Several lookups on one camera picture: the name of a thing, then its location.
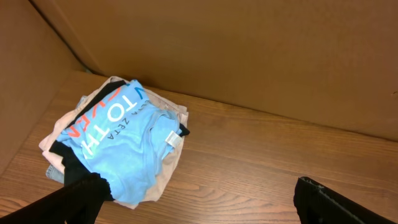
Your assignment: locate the folded beige garment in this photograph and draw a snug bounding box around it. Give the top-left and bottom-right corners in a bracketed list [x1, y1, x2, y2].
[38, 75, 190, 210]

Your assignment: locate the light blue printed t-shirt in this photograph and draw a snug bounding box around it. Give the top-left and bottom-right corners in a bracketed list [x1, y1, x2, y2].
[56, 79, 182, 205]

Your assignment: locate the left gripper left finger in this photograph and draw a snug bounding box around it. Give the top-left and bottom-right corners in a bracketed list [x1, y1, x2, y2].
[1, 173, 111, 224]

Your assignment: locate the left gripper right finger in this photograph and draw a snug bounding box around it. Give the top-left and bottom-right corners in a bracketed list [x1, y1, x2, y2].
[294, 177, 395, 224]

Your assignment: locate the folded black garment on pile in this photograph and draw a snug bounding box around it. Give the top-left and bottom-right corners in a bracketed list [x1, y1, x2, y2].
[49, 80, 191, 202]

